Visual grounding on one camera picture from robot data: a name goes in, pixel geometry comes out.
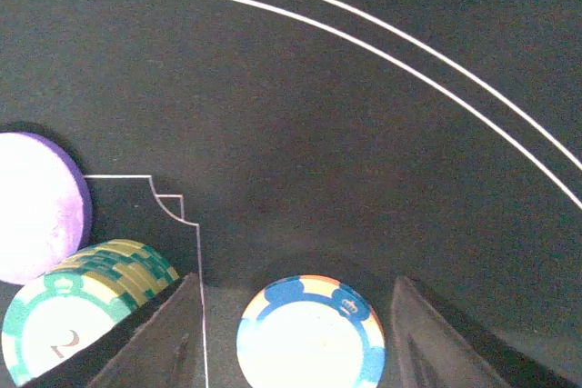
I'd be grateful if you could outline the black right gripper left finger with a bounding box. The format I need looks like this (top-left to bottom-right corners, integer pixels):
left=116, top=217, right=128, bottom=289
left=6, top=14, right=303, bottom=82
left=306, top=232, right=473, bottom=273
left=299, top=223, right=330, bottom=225
left=26, top=273, right=205, bottom=387

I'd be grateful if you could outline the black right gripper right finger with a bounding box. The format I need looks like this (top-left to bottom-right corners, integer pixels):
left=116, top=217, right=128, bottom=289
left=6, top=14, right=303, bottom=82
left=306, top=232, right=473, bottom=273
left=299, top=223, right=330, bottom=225
left=390, top=275, right=577, bottom=387

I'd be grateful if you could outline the green chips top seat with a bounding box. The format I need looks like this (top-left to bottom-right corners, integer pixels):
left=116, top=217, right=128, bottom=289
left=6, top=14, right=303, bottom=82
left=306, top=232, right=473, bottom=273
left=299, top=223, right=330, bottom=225
left=1, top=239, right=179, bottom=386

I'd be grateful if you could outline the blue chips top seat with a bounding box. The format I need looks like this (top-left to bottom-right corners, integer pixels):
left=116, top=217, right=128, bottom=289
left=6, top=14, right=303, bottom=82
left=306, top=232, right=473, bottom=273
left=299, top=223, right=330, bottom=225
left=236, top=274, right=386, bottom=388

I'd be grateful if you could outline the purple small blind button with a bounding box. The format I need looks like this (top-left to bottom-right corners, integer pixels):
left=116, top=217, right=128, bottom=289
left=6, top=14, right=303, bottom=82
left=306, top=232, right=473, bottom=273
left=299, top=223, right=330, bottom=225
left=1, top=132, right=92, bottom=284

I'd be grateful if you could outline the round black poker mat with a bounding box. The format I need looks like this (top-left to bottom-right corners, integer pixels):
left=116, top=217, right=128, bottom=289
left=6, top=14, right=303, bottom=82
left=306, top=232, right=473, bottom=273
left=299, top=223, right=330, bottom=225
left=1, top=0, right=581, bottom=387

